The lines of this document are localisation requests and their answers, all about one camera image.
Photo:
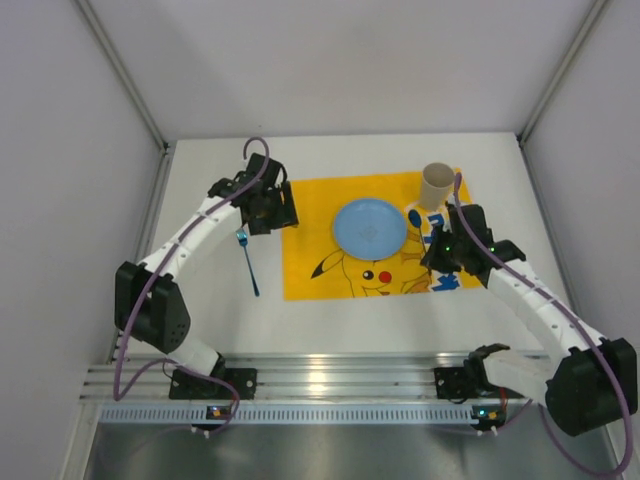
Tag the perforated cable duct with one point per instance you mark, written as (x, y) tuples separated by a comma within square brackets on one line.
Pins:
[(299, 414)]

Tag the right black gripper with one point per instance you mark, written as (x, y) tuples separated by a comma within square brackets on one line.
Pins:
[(439, 255)]

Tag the left aluminium frame post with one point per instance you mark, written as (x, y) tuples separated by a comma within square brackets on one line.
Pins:
[(109, 50)]

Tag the blue metallic fork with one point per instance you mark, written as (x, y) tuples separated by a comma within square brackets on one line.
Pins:
[(242, 238)]

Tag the beige paper cup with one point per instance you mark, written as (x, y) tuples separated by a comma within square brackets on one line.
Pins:
[(437, 182)]

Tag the aluminium mounting rail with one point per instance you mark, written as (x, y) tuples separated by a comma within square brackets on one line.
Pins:
[(306, 378)]

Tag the blue metallic spoon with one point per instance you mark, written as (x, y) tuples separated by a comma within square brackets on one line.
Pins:
[(415, 219)]

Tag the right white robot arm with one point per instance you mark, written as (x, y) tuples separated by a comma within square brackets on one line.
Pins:
[(587, 381)]

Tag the light blue plate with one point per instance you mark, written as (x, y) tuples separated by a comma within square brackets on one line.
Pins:
[(370, 229)]

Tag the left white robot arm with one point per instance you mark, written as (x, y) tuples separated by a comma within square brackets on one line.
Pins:
[(149, 303)]

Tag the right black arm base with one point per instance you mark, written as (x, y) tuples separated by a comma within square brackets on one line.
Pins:
[(456, 385)]

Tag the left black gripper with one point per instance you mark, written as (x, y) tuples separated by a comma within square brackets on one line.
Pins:
[(267, 215)]

